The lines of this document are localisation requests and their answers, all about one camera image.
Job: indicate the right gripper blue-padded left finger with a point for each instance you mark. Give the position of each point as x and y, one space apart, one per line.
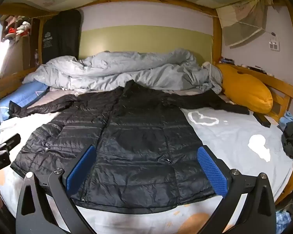
34 214

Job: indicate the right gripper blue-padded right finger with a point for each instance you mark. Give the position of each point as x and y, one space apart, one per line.
247 204

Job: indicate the black puffer down jacket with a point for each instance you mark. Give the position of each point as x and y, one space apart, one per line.
146 151

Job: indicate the blue pillow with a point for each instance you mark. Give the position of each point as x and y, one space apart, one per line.
24 96

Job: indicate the grey printed bed sheet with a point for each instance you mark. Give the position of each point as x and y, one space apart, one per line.
238 139

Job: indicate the black flat phone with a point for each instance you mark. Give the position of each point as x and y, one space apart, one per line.
262 119

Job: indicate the yellow pillow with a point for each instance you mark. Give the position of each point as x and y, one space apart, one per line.
246 90

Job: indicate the plush toys on shelf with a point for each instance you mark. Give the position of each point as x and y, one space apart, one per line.
14 27

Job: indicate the black hanging garment with print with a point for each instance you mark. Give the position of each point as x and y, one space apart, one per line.
61 35

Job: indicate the light blue rumpled duvet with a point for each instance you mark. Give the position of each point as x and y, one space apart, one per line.
176 70

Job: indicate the wooden bunk bed frame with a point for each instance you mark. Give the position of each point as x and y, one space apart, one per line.
282 92

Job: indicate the white wall socket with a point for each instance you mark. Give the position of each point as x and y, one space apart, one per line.
274 45

